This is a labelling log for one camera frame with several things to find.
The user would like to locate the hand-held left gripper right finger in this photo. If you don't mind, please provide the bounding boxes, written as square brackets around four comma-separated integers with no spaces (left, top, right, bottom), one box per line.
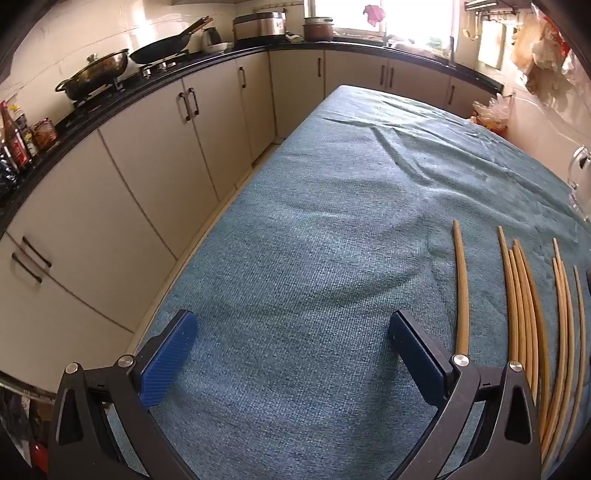
[388,309,543,480]

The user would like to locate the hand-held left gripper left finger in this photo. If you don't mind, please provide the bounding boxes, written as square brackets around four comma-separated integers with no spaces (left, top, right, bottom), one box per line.
[47,309,199,480]

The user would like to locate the group of wooden chopsticks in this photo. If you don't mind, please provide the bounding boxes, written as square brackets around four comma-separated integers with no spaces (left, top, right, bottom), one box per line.
[451,220,587,472]

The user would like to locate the blue table cloth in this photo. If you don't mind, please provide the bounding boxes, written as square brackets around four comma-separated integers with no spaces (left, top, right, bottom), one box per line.
[108,84,591,480]

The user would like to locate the beige lower cabinets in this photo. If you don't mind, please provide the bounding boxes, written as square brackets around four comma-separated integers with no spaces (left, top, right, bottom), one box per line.
[0,48,497,384]

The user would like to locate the dark blue packet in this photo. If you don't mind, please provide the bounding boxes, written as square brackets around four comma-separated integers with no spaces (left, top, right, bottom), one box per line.
[0,154,21,204]

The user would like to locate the clear glass mug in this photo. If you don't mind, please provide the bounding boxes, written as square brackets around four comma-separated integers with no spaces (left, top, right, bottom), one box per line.
[567,145,591,213]

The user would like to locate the red label jar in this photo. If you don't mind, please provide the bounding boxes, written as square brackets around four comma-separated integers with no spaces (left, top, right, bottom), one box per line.
[32,117,58,151]

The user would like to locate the orange bin with plastic bag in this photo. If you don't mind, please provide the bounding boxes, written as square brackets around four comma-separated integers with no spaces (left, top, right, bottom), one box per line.
[471,95,511,134]

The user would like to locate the brown sauce bottle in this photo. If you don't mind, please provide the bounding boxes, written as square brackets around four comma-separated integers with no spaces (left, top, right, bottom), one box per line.
[16,113,38,158]

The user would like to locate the dark sauce bottle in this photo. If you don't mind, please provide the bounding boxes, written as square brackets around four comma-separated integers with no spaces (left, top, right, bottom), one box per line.
[0,99,24,169]

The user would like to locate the black gas stove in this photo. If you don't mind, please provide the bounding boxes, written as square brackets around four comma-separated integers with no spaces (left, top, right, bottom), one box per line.
[71,48,195,109]

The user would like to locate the steel wok with glass lid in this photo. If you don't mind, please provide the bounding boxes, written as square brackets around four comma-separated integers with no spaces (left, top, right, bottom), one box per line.
[55,48,131,101]

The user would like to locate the black frying pan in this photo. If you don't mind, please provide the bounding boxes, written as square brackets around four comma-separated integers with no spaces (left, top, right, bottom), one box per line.
[129,16,214,65]

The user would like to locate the black kitchen countertop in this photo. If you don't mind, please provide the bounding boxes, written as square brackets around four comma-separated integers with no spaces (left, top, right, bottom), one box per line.
[0,34,504,232]

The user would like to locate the white cutting board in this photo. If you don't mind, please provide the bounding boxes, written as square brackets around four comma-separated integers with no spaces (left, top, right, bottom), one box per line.
[477,19,506,70]

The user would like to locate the large printed plastic bag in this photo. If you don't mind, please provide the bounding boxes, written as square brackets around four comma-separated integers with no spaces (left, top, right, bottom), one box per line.
[510,9,566,100]

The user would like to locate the kitchen window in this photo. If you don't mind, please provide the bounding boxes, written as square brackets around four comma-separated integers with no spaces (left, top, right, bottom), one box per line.
[307,0,455,40]

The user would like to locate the brown cooking pot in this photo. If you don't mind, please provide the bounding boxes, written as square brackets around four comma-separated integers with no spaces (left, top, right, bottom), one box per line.
[302,17,334,41]

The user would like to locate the silver rice cooker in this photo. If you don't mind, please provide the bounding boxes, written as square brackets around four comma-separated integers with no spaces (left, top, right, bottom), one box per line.
[232,12,288,42]

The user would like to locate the black wall shelf rack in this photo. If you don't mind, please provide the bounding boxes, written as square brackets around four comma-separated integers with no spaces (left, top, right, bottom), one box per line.
[464,0,515,12]

